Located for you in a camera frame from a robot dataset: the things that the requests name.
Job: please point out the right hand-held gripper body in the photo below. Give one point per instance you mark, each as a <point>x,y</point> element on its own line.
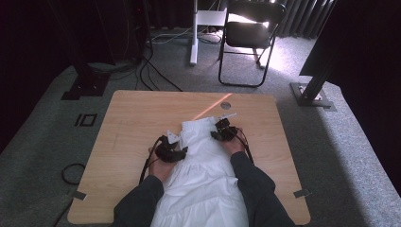
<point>226,130</point>

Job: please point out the black metal stand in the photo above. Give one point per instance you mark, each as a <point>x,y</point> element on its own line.
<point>312,91</point>
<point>86,85</point>

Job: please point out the round grey table grommet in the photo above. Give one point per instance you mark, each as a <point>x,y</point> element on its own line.
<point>225,105</point>

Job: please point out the person's right hand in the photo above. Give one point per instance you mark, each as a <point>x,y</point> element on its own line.
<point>235,146</point>

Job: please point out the grey curtain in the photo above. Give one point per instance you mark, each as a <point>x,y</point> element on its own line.
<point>302,15</point>

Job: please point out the white tiered skirt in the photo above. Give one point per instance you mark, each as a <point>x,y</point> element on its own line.
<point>201,176</point>

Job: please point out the grey tape piece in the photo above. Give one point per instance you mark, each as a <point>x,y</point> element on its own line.
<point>301,193</point>
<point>79,195</point>

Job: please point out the white desk leg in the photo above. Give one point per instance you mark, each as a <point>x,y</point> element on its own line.
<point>194,41</point>

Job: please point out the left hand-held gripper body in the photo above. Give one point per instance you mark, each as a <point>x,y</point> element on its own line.
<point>168,153</point>

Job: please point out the person's left hand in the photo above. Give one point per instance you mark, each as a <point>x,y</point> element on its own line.
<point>160,170</point>

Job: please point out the black folding chair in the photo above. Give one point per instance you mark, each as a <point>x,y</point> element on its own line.
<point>249,34</point>

